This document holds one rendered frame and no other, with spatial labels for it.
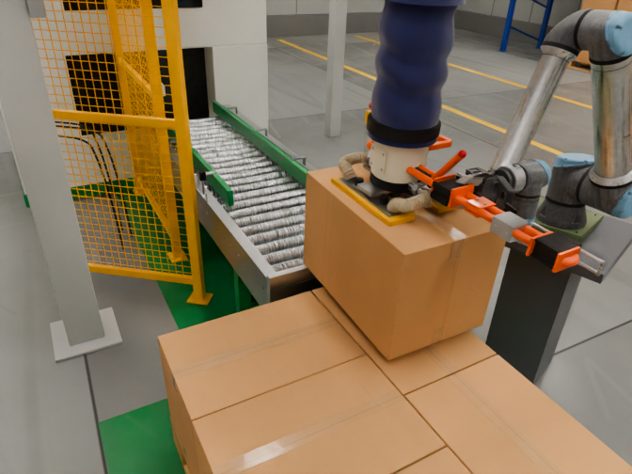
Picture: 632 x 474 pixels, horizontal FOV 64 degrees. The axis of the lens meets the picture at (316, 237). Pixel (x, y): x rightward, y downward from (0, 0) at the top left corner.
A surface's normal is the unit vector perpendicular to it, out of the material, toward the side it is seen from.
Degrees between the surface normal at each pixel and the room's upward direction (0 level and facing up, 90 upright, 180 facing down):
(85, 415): 0
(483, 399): 0
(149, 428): 0
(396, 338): 91
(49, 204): 90
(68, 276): 90
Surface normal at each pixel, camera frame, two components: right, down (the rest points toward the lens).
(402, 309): 0.47, 0.47
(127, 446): 0.03, -0.86
